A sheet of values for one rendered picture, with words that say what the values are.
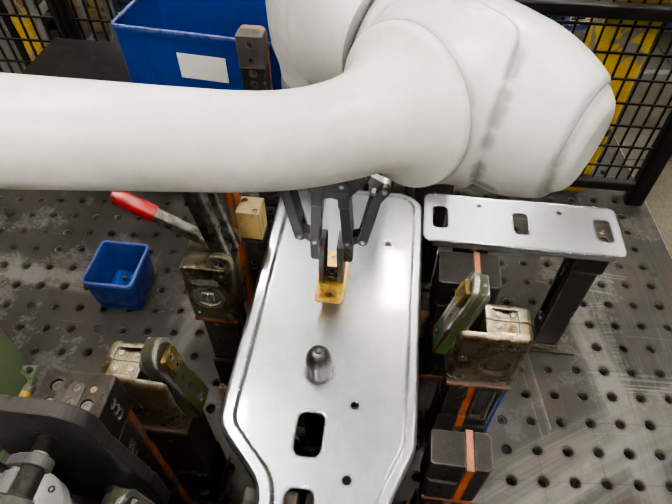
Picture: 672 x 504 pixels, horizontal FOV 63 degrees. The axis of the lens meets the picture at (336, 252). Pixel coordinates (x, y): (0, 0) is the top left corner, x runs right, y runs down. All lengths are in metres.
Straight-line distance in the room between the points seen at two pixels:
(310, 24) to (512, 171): 0.18
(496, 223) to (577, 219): 0.12
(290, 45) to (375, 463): 0.43
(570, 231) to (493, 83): 0.57
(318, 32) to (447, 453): 0.46
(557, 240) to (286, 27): 0.55
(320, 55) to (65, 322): 0.88
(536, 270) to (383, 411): 0.65
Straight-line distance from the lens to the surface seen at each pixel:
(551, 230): 0.87
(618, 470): 1.04
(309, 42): 0.43
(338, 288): 0.70
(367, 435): 0.64
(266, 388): 0.67
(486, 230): 0.84
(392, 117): 0.30
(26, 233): 1.39
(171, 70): 1.02
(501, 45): 0.33
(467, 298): 0.63
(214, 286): 0.74
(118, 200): 0.69
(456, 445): 0.66
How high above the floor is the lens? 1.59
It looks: 49 degrees down
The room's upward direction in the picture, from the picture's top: straight up
